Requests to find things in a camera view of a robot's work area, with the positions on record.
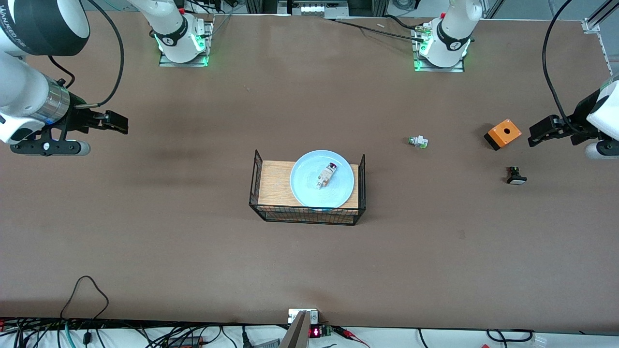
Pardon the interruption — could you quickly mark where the light blue round plate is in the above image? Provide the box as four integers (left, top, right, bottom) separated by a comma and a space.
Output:
290, 150, 355, 209

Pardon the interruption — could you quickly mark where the red push button switch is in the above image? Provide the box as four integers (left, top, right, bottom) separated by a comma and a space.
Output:
317, 163, 338, 190

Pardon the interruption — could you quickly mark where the black white-capped push button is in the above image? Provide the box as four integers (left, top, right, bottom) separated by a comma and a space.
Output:
506, 166, 528, 186

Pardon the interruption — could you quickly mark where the black power adapter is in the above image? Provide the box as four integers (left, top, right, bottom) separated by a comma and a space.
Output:
167, 335, 204, 348

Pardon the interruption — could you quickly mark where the metal lit background fixture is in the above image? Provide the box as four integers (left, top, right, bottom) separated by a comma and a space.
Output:
278, 0, 350, 18

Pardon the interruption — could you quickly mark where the red probe lead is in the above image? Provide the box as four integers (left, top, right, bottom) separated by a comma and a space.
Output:
334, 326, 370, 348

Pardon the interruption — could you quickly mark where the orange button enclosure box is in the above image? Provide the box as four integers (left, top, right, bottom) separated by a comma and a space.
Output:
484, 119, 522, 151

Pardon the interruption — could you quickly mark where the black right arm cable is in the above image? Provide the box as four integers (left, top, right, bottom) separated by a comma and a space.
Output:
86, 0, 125, 108

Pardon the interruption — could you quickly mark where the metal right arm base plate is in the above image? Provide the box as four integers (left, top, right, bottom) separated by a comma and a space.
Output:
159, 20, 214, 67

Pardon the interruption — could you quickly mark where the aluminium frame corner profile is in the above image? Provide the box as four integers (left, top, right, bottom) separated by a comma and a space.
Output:
582, 0, 619, 73

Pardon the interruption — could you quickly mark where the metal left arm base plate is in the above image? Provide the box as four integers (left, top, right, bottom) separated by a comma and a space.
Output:
412, 22, 466, 73

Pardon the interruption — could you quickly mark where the thin black looped cable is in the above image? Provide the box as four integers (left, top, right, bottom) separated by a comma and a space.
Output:
60, 275, 110, 322

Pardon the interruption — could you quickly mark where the black wire rack wooden shelf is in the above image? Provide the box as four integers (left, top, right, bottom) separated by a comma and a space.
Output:
249, 149, 367, 226

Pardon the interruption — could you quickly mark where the long black table cable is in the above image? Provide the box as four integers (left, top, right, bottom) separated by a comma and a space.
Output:
324, 18, 426, 42

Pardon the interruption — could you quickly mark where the black coiled cable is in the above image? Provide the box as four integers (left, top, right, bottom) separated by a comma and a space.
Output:
486, 329, 535, 342

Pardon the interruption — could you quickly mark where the grey metal camera bracket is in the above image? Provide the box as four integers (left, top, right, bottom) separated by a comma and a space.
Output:
280, 310, 310, 348

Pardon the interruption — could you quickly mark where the white mount block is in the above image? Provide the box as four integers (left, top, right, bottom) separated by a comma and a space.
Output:
288, 308, 320, 324

